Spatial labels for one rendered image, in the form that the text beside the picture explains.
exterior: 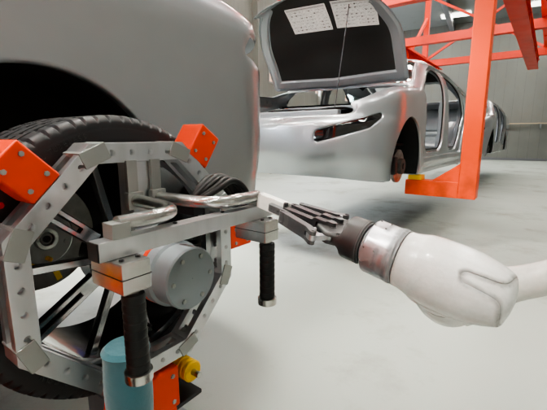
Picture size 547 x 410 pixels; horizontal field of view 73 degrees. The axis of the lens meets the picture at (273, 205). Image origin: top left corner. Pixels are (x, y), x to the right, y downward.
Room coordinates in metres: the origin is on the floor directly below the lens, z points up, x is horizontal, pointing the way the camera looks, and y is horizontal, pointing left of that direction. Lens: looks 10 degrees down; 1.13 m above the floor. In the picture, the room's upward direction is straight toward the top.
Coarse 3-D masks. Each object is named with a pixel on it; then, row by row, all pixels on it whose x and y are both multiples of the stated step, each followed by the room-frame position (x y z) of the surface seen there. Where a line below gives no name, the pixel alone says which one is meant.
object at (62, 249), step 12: (72, 204) 1.12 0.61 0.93; (84, 204) 1.14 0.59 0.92; (84, 216) 1.14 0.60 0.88; (72, 228) 1.11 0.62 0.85; (60, 240) 1.04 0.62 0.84; (72, 240) 1.11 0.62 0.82; (36, 252) 0.98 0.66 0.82; (48, 252) 1.01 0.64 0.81; (60, 252) 1.03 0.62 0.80; (72, 252) 1.10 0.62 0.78; (36, 276) 1.02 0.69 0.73; (48, 276) 1.04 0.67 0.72; (36, 288) 1.01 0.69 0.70
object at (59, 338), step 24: (96, 168) 0.82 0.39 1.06; (168, 168) 0.95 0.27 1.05; (96, 192) 0.82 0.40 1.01; (168, 192) 1.06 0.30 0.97; (72, 216) 0.77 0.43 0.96; (192, 216) 1.05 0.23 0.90; (192, 240) 1.04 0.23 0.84; (48, 264) 0.73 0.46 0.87; (72, 264) 0.76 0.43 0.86; (72, 288) 0.77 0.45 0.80; (48, 312) 0.73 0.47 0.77; (120, 312) 1.01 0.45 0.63; (168, 312) 0.96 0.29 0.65; (48, 336) 0.83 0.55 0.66; (72, 336) 0.87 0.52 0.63; (96, 336) 0.79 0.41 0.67; (120, 336) 0.90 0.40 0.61; (96, 360) 0.77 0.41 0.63
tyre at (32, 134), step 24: (48, 120) 0.85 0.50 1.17; (72, 120) 0.78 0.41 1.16; (96, 120) 0.81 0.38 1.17; (120, 120) 0.85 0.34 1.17; (24, 144) 0.70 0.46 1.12; (48, 144) 0.73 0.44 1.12; (0, 192) 0.65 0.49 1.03; (0, 216) 0.65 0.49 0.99; (0, 336) 0.63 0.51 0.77; (0, 360) 0.63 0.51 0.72; (24, 384) 0.65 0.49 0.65; (48, 384) 0.68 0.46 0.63
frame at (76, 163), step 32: (64, 160) 0.71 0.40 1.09; (96, 160) 0.71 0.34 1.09; (192, 160) 0.91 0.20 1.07; (64, 192) 0.66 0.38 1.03; (224, 192) 0.99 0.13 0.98; (0, 224) 0.62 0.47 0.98; (32, 224) 0.63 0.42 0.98; (0, 256) 0.58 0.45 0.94; (224, 256) 0.99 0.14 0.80; (0, 288) 0.60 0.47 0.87; (32, 288) 0.61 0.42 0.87; (224, 288) 0.99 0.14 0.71; (0, 320) 0.61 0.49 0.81; (32, 320) 0.60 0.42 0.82; (192, 320) 0.91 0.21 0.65; (32, 352) 0.59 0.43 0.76; (160, 352) 0.81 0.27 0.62; (96, 384) 0.68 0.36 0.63
